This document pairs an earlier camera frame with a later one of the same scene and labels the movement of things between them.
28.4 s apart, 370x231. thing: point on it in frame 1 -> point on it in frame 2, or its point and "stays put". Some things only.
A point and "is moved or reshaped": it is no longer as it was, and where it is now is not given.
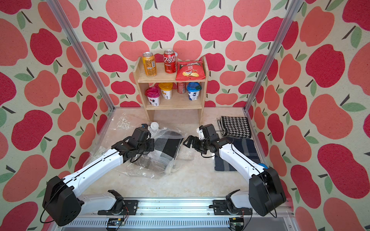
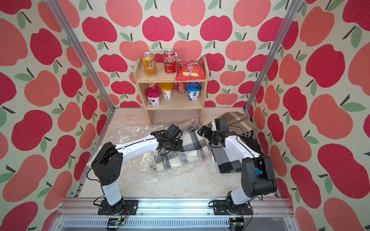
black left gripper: x=152 y=143 -> x=180 y=146
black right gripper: x=191 y=138 -> x=207 y=134
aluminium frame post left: x=70 y=30 stays put
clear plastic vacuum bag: x=169 y=151 is moved or reshaped
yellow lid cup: x=166 y=89 stays put
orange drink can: x=150 y=64 stays put
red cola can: x=170 y=61 stays put
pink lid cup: x=152 y=94 stays put
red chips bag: x=190 y=70 stays put
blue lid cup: x=193 y=88 stays put
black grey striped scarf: x=166 y=146 -> x=227 y=163
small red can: x=181 y=87 stays put
